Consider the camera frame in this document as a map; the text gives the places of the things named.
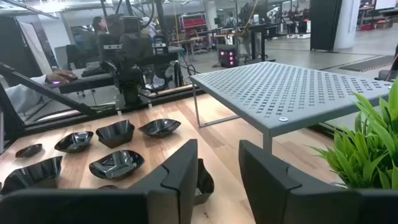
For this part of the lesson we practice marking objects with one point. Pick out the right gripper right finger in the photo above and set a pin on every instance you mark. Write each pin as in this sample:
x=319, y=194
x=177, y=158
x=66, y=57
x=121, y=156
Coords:
x=273, y=193

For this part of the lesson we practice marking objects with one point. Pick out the red shelf cart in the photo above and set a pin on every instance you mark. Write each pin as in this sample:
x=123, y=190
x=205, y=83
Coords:
x=194, y=23

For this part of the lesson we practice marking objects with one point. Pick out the person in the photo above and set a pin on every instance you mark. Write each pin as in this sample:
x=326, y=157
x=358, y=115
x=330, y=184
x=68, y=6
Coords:
x=230, y=21
x=21, y=95
x=99, y=26

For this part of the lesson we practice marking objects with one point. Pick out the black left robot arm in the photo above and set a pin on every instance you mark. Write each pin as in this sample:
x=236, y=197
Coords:
x=130, y=84

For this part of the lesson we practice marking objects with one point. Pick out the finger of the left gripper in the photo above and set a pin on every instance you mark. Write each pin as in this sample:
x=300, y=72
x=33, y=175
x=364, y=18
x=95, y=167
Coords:
x=109, y=46
x=160, y=45

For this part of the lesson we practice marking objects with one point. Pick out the green plant in white pot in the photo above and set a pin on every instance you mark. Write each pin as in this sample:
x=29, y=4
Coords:
x=367, y=149

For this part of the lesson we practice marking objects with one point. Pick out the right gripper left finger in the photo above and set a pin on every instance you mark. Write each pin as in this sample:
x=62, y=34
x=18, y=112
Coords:
x=174, y=186

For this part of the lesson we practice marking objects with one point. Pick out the dark floor mat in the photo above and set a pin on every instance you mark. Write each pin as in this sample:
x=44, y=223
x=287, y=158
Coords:
x=368, y=63

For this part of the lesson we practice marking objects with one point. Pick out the person's hand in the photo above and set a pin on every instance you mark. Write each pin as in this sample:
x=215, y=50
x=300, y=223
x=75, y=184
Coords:
x=60, y=76

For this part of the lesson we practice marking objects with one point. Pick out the black partition panel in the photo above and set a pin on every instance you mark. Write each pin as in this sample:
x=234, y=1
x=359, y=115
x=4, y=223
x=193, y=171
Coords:
x=325, y=25

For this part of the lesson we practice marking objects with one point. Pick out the black desk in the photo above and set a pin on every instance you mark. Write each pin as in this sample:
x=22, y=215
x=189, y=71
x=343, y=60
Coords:
x=87, y=81

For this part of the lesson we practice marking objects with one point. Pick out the black device with pink lights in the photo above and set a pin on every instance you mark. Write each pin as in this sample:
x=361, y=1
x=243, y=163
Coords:
x=228, y=56

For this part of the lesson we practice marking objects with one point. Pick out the black round bowl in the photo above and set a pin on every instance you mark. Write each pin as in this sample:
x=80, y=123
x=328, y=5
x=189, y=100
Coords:
x=115, y=133

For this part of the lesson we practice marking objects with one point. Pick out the black office chair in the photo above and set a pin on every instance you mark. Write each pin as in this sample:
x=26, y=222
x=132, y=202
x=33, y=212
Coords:
x=73, y=56

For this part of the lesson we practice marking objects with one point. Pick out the black background table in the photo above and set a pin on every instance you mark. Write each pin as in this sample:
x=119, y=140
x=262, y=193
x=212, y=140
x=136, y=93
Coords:
x=261, y=29

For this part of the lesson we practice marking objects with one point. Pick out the grey perforated metal shelf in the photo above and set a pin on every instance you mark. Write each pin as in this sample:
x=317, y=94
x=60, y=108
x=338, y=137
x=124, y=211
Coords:
x=280, y=90

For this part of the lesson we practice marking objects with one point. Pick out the white round column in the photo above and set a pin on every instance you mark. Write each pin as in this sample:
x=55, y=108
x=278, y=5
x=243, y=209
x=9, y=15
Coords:
x=348, y=25

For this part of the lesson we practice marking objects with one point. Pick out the black keyboard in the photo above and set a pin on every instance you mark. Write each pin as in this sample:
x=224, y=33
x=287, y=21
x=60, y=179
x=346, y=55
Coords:
x=93, y=71

